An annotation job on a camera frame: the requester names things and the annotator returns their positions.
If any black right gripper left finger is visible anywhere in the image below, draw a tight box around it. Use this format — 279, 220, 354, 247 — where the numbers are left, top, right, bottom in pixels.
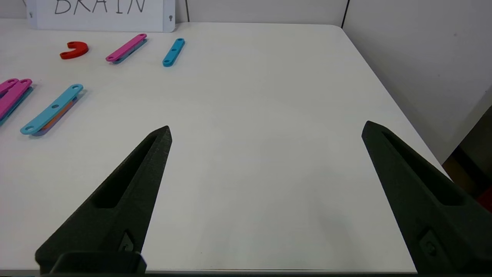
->
35, 125, 173, 275

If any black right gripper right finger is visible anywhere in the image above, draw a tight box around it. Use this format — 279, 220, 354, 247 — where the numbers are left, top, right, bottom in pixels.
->
361, 120, 492, 275

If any red C-shaped piece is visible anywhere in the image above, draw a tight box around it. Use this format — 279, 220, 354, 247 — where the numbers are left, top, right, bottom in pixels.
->
60, 41, 89, 60

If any white BRAIN sign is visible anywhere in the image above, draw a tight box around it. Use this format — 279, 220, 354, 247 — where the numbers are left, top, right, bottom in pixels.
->
25, 0, 176, 33

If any orange flat bar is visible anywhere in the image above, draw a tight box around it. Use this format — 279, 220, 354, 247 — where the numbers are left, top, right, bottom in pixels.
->
40, 101, 77, 133

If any light blue three-hole bar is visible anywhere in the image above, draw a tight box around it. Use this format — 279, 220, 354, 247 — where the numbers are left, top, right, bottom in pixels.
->
20, 84, 84, 135

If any pink flat bar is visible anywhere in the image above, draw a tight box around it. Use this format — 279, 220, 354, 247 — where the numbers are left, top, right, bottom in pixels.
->
106, 33, 148, 63
0, 79, 33, 120
0, 78, 19, 95

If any short blue flat bar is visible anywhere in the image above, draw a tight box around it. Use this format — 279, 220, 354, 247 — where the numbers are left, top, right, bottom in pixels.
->
162, 38, 185, 68

